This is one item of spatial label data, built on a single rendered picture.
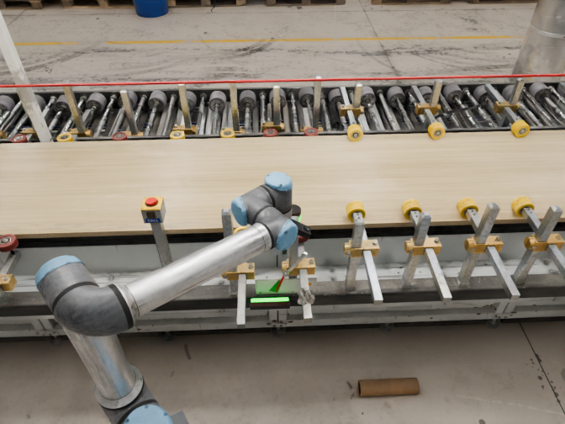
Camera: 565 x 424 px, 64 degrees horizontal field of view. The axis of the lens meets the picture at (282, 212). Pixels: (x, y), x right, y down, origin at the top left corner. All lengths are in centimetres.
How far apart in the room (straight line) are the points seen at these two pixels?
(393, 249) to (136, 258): 120
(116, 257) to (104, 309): 113
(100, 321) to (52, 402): 168
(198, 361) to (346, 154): 138
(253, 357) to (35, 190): 141
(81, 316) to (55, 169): 153
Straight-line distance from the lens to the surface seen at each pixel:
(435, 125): 262
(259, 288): 195
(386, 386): 251
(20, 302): 225
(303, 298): 174
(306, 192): 215
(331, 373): 259
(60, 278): 118
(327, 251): 213
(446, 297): 175
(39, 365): 292
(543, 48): 542
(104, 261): 226
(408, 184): 227
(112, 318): 111
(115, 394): 159
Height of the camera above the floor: 228
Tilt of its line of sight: 42 degrees down
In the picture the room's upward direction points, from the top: straight up
